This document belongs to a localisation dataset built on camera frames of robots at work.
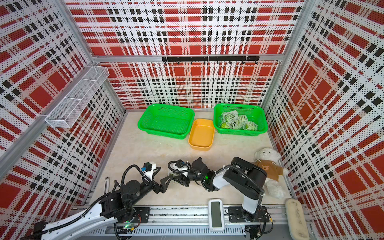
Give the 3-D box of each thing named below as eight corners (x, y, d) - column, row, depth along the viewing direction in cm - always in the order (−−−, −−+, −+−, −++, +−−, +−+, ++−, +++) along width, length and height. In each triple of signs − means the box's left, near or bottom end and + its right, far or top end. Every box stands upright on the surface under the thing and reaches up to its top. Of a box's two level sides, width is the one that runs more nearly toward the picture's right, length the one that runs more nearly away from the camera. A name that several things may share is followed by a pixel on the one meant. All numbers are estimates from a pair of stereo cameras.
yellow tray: (188, 151, 99) (187, 146, 94) (190, 124, 114) (189, 118, 109) (215, 151, 99) (216, 146, 94) (213, 124, 114) (214, 118, 109)
